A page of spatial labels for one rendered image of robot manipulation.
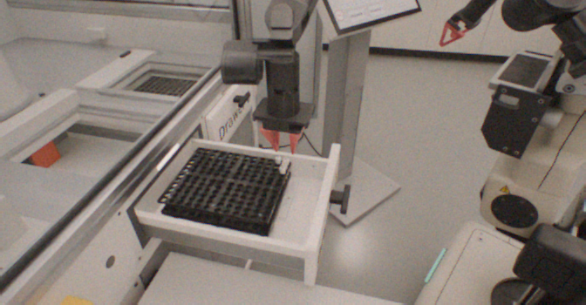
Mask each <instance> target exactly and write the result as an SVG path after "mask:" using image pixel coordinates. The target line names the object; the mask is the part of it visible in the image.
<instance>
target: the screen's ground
mask: <svg viewBox="0 0 586 305"><path fill-rule="evenodd" d="M328 2H329V4H330V7H331V11H335V10H341V9H342V7H341V5H340V3H339V1H338V0H328ZM381 2H382V4H383V6H385V10H386V13H387V14H384V15H380V16H376V17H371V15H370V13H369V11H368V9H367V5H371V4H375V3H368V4H364V5H360V6H357V7H353V9H351V8H349V9H348V10H342V12H343V13H344V17H345V19H346V20H344V21H340V22H337V23H338V25H339V28H340V30H342V29H344V27H349V26H352V25H355V24H361V23H363V22H368V21H371V20H374V19H377V18H381V17H387V16H390V15H393V14H396V13H400V12H403V11H406V10H411V9H415V8H418V7H417V4H416V3H415V0H383V1H379V2H376V3H381ZM363 6H364V9H365V11H366V13H367V15H368V19H364V20H361V21H357V22H354V23H352V22H351V19H350V17H348V15H347V12H346V11H349V10H356V9H359V7H361V8H363Z"/></svg>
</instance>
